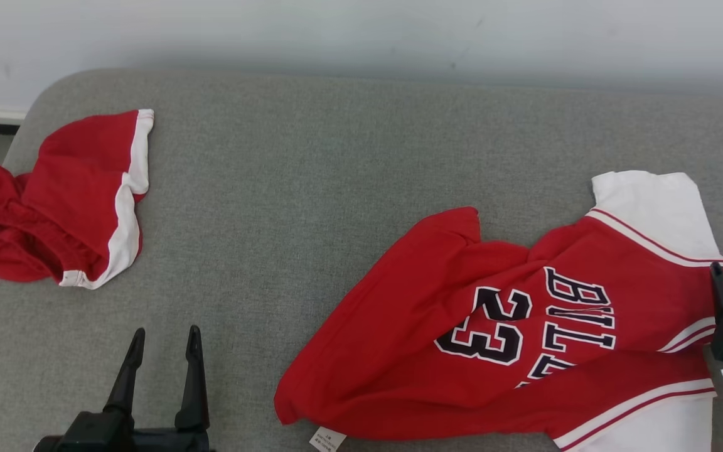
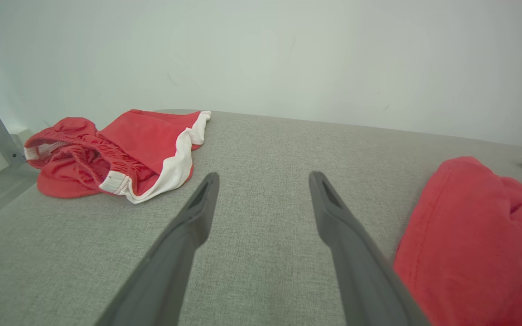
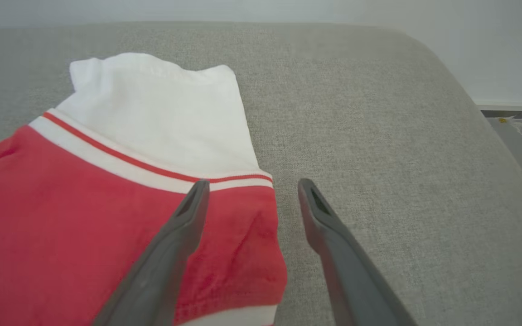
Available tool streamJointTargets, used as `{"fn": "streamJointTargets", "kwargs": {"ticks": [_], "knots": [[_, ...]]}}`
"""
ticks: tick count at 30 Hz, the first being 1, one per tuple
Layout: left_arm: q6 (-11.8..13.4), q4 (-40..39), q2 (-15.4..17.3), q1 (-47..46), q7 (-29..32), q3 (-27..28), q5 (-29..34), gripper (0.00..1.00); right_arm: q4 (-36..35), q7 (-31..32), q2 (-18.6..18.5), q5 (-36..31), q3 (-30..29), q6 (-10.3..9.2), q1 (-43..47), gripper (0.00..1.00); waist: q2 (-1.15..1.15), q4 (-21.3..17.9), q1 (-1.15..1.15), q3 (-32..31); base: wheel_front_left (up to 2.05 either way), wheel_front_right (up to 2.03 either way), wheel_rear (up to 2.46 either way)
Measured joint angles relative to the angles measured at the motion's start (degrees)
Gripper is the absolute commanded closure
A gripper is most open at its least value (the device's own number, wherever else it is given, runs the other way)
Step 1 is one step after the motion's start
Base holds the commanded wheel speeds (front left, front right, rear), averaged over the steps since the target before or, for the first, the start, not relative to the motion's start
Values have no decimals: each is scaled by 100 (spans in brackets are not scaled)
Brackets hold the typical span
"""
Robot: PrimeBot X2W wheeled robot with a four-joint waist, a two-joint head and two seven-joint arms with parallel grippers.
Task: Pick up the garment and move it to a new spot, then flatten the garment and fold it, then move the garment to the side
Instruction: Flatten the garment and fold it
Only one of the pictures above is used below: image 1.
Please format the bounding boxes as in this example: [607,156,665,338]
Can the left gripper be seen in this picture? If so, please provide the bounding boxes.
[54,325,212,452]

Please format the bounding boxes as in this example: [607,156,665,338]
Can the red shorts with white trim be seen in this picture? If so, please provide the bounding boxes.
[0,109,155,291]

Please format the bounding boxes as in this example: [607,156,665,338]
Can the red jersey with number 23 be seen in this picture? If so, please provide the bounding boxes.
[274,170,723,452]

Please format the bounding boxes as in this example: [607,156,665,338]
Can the grey fabric sofa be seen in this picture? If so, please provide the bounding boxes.
[0,68,723,452]

